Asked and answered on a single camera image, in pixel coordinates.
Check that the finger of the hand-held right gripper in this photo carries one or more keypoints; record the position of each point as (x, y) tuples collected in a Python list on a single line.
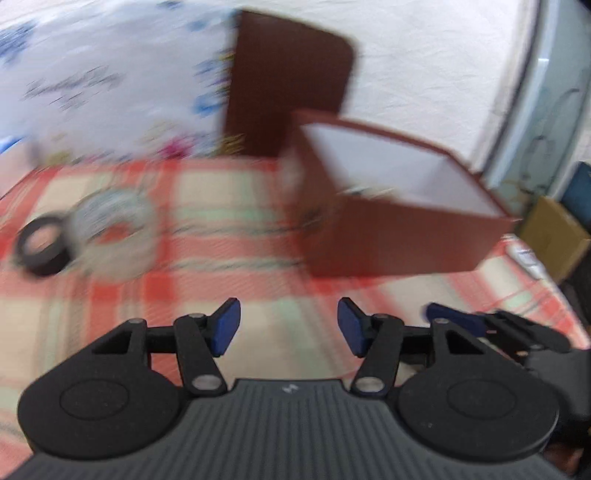
[(455, 318)]

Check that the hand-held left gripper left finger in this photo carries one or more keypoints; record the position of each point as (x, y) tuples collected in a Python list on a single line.
[(227, 325)]

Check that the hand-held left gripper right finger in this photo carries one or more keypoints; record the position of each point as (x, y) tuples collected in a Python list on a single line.
[(351, 325)]

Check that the brown cardboard box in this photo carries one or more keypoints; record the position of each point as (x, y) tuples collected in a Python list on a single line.
[(406, 240)]

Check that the red plaid tablecloth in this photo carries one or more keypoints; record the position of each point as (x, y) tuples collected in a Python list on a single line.
[(231, 267)]

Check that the small white and blue object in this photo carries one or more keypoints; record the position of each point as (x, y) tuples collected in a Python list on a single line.
[(526, 258)]

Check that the clear tape roll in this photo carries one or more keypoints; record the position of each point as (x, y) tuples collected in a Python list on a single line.
[(115, 258)]

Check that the tan cardboard box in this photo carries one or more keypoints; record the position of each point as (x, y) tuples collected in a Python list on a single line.
[(558, 235)]

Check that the dark blue object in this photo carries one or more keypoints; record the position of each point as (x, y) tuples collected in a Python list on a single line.
[(579, 184)]

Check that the black tape roll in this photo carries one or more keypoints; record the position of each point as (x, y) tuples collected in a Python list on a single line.
[(44, 263)]

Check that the pale blue door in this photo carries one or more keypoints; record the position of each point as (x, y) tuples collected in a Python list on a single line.
[(540, 92)]

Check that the brown box lid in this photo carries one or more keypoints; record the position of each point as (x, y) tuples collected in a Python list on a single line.
[(286, 78)]

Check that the white printed cloth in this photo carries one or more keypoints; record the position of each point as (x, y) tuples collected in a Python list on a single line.
[(115, 69)]

